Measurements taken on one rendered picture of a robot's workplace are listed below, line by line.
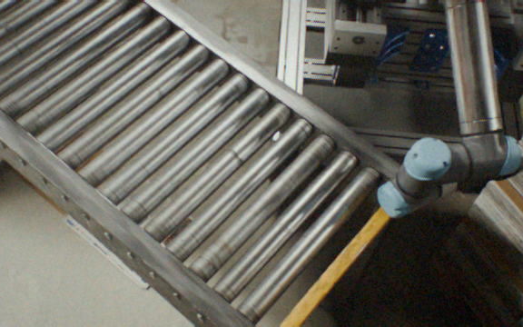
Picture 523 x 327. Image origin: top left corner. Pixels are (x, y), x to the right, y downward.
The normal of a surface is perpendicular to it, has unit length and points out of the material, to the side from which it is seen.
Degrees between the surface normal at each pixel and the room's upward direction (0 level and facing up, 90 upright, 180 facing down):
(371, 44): 90
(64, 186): 0
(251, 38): 0
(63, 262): 0
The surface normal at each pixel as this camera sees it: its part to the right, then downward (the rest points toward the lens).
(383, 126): 0.07, -0.52
